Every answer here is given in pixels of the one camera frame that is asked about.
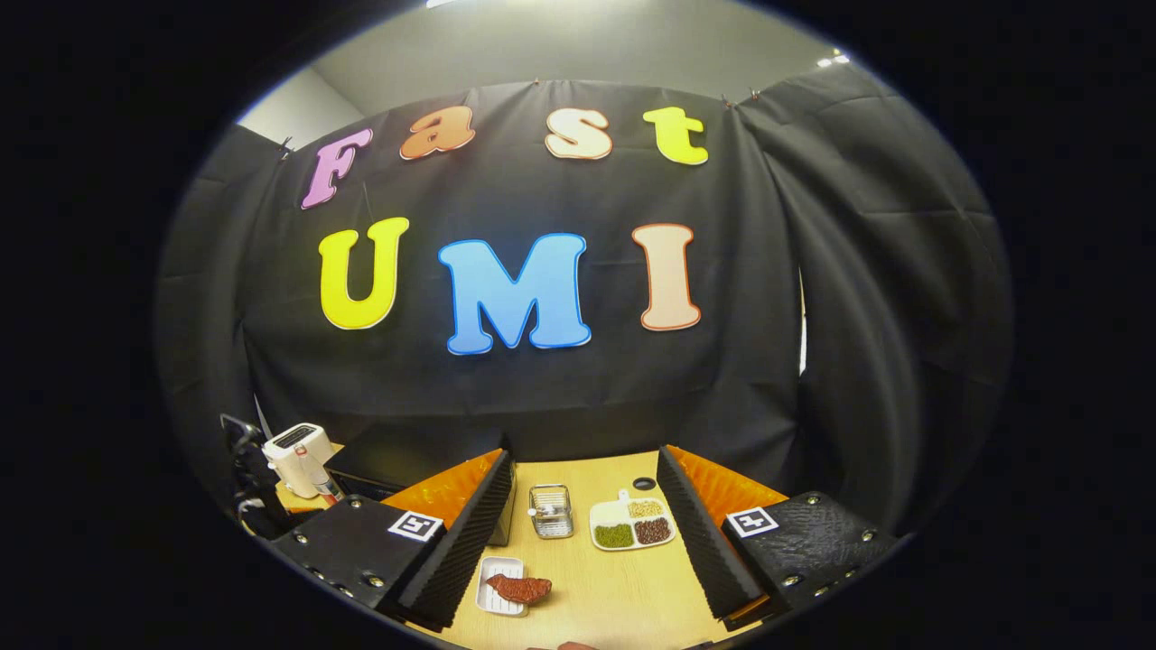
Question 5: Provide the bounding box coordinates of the red raw meat steak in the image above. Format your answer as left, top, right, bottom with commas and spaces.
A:
485, 573, 554, 607

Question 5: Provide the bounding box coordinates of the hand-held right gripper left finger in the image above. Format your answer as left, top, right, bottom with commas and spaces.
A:
269, 449, 513, 632

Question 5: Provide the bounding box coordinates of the white toaster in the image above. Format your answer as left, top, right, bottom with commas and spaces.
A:
261, 422, 336, 500

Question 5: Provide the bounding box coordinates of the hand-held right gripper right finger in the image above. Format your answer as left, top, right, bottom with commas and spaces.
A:
657, 444, 898, 633

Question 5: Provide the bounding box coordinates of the white divided plate of beans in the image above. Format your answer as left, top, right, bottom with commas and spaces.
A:
588, 488, 677, 553

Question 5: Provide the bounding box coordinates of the small metal wire basket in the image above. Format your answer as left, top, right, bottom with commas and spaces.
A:
527, 483, 576, 541

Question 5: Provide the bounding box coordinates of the black backdrop cloth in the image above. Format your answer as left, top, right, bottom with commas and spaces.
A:
154, 63, 1017, 543

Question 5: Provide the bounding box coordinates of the white rectangular tray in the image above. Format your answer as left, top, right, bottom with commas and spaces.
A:
475, 555, 527, 618

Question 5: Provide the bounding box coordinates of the black electric oven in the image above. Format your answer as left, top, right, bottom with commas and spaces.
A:
323, 422, 517, 548

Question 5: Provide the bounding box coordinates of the clear red label plastic bottle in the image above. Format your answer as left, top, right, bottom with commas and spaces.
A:
311, 451, 346, 505

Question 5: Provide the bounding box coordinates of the black device with cables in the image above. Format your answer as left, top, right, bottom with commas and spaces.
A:
219, 413, 292, 540

